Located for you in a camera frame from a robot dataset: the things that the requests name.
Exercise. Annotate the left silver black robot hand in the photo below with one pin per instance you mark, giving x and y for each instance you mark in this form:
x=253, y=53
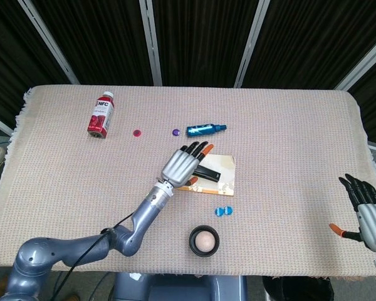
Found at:
x=178, y=166

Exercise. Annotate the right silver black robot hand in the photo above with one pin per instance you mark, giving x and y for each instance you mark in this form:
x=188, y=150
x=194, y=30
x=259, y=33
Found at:
x=374, y=222

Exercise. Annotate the black stapler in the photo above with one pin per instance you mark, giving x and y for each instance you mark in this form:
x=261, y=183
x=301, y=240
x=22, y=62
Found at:
x=208, y=173

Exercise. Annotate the left blue-gray robot arm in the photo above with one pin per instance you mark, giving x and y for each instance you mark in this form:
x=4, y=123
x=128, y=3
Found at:
x=144, y=213

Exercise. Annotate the blue-gray robot base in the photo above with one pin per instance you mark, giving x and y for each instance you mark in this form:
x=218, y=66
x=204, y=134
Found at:
x=175, y=288

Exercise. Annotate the purple bottle cap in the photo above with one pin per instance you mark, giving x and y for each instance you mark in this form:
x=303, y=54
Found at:
x=175, y=132

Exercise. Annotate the blue spray bottle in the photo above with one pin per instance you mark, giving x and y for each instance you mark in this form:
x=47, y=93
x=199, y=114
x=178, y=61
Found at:
x=200, y=129

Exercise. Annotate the red bottle cap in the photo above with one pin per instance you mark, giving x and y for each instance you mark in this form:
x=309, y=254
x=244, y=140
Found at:
x=137, y=133

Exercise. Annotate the black mesh pen cup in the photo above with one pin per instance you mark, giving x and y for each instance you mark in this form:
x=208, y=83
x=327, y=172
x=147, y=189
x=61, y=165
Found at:
x=191, y=243

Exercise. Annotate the beige ball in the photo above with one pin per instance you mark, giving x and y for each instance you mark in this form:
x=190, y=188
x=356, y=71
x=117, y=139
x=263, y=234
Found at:
x=204, y=240

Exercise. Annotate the red NFC juice bottle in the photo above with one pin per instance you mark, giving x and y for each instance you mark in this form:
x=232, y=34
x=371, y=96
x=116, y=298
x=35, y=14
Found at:
x=101, y=117

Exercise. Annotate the beige woven tablecloth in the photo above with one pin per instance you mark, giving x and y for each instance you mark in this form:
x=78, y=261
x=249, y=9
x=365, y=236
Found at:
x=269, y=156

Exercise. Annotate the gray partition post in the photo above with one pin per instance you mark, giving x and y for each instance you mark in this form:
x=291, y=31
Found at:
x=251, y=42
x=151, y=42
x=0, y=123
x=363, y=64
x=49, y=42

